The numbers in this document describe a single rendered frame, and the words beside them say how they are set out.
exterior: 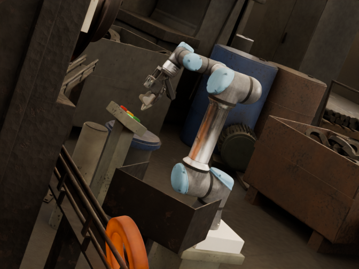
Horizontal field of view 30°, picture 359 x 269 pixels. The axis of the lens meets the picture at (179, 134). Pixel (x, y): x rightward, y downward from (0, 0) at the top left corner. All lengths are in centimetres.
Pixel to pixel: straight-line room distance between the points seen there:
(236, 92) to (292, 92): 321
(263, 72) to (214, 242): 298
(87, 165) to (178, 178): 54
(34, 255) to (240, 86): 110
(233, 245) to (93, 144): 78
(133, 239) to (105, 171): 182
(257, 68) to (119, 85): 136
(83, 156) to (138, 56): 173
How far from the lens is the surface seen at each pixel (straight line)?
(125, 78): 467
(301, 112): 589
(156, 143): 359
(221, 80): 261
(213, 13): 614
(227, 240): 280
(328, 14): 699
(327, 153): 438
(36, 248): 297
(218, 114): 265
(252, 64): 552
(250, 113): 564
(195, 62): 297
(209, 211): 192
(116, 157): 317
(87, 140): 304
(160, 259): 292
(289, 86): 582
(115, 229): 146
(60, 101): 174
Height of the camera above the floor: 126
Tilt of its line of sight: 12 degrees down
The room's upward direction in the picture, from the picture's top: 21 degrees clockwise
